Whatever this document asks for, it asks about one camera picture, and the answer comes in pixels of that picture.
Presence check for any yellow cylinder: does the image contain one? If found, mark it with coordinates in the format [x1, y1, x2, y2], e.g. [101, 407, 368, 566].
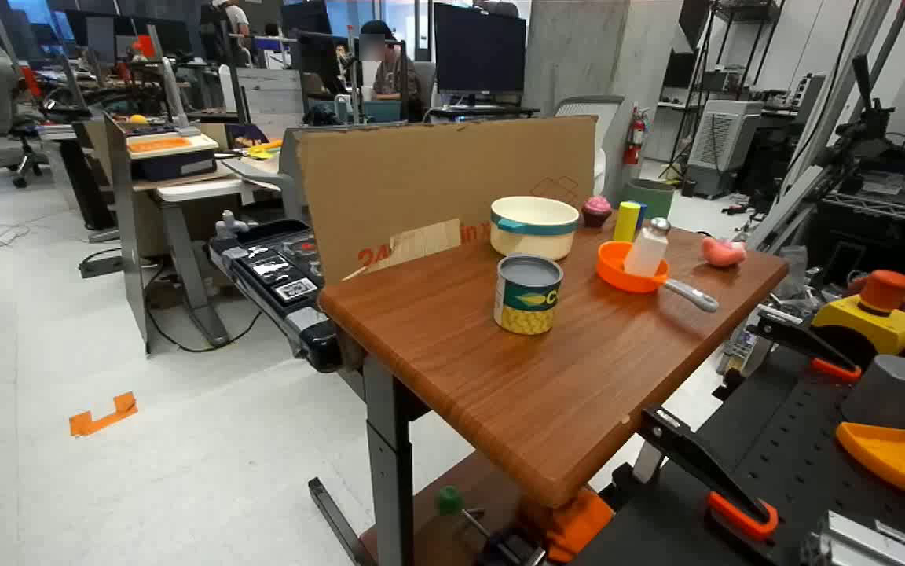
[614, 199, 645, 244]

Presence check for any cream pot teal trim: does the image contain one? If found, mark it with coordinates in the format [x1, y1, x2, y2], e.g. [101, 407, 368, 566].
[488, 193, 584, 264]

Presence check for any gray cylinder block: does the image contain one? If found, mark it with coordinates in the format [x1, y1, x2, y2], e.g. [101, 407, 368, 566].
[839, 351, 905, 429]

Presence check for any corn tin can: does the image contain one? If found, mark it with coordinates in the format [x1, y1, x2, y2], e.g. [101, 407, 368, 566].
[490, 253, 565, 339]

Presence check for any brown cardboard sheet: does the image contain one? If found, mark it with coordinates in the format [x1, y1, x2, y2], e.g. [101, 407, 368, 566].
[297, 114, 601, 291]

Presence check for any orange toy frying pan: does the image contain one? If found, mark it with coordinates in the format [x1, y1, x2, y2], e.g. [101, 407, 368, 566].
[595, 238, 724, 316]

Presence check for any pink cupcake toy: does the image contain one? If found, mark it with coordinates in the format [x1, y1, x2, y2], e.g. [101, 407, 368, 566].
[581, 193, 617, 229]

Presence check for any black labelled equipment rack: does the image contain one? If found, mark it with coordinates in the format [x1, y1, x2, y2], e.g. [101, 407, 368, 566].
[207, 216, 347, 373]

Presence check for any white salt shaker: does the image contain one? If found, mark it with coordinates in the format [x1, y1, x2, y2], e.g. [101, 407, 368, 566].
[626, 215, 677, 279]

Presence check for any gray metal table leg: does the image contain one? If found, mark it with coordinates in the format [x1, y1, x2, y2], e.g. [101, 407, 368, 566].
[304, 356, 418, 566]

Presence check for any small green knob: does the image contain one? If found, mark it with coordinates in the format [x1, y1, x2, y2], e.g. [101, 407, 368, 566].
[435, 486, 467, 515]

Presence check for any seated person dark hair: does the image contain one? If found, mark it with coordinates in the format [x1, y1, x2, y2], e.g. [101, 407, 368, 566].
[354, 20, 428, 122]

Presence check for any red fire extinguisher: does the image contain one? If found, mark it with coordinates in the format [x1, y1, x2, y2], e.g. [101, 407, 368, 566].
[618, 103, 652, 171]

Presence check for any black computer monitor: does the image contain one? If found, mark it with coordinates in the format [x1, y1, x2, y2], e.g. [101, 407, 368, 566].
[430, 0, 527, 106]

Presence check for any orange clamp part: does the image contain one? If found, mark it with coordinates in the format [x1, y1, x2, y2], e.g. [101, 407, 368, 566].
[545, 488, 618, 566]

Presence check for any pink plush toy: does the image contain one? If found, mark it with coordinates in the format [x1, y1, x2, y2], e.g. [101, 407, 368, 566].
[697, 236, 751, 275]

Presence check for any gray office desk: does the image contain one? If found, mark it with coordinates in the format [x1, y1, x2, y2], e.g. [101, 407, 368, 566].
[105, 114, 253, 356]

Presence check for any white ventilated unit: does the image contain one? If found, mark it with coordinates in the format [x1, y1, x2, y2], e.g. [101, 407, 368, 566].
[685, 98, 770, 177]

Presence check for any black desktop printer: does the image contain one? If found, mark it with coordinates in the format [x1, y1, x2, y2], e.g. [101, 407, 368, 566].
[122, 125, 222, 183]

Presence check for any black perforated board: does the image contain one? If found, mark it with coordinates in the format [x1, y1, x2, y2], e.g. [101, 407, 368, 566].
[573, 339, 905, 566]

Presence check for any yellow emergency stop box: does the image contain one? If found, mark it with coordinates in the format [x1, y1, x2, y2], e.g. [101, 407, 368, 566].
[808, 266, 905, 360]

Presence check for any orange triangular plastic piece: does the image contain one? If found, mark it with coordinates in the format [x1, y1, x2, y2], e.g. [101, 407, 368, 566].
[833, 419, 905, 496]

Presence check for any black clamp orange handle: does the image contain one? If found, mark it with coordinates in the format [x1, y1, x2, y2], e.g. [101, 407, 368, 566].
[634, 407, 783, 548]
[747, 310, 868, 386]

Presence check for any orange floor bracket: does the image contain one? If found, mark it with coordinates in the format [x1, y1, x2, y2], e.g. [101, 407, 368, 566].
[67, 390, 142, 439]

